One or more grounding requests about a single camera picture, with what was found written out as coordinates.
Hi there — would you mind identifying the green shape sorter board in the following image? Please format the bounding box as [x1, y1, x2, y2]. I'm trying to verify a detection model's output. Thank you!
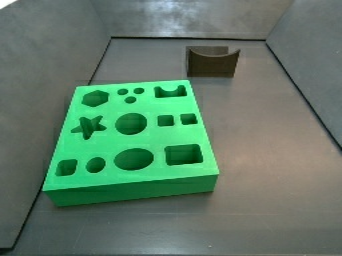
[43, 80, 219, 206]

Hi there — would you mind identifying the dark curved saddle block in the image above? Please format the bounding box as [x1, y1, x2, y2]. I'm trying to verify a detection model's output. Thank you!
[186, 46, 241, 78]

